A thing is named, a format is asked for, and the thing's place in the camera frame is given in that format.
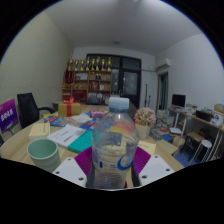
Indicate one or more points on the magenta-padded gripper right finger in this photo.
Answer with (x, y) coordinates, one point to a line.
(155, 170)

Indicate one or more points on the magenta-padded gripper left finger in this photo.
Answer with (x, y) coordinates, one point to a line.
(70, 171)

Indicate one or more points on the clear plastic water bottle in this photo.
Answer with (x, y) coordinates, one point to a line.
(113, 146)

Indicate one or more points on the pale yellow envelope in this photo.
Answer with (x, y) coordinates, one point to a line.
(147, 147)

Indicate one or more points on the pale green cup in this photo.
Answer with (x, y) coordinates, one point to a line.
(45, 156)

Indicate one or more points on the teal book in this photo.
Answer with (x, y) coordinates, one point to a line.
(81, 141)

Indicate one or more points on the white printed booklet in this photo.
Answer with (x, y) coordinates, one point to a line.
(66, 135)

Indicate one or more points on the pile of books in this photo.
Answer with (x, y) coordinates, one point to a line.
(165, 121)

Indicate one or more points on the blue colourful book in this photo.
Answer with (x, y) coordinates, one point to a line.
(89, 124)

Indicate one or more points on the cream book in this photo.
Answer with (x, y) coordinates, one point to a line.
(39, 130)

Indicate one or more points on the blue magazine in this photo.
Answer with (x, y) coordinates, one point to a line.
(56, 120)

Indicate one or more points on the pink flowers in white pot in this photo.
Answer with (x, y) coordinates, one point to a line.
(145, 116)

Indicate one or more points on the white paper sheet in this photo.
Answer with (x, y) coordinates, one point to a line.
(81, 118)

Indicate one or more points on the white round stool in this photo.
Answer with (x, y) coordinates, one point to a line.
(206, 144)

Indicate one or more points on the yellow gift box red ribbon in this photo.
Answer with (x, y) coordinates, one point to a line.
(69, 109)

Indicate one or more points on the pink flat pack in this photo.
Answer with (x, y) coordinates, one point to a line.
(98, 113)

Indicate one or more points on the cluttered wooden side desk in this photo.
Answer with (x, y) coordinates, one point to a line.
(203, 118)

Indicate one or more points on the black computer monitor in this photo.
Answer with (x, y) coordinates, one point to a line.
(178, 100)

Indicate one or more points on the black tripod stand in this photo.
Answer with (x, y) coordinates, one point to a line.
(146, 96)

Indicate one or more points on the black office chair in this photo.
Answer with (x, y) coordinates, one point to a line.
(28, 108)

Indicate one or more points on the purple sign board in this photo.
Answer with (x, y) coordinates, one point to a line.
(8, 115)

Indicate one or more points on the wooden shelf unit with trophies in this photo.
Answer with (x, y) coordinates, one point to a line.
(86, 81)

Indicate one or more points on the black framed glass door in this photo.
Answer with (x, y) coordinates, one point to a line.
(130, 80)

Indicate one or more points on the white wall air conditioner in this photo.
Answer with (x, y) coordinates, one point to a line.
(163, 64)

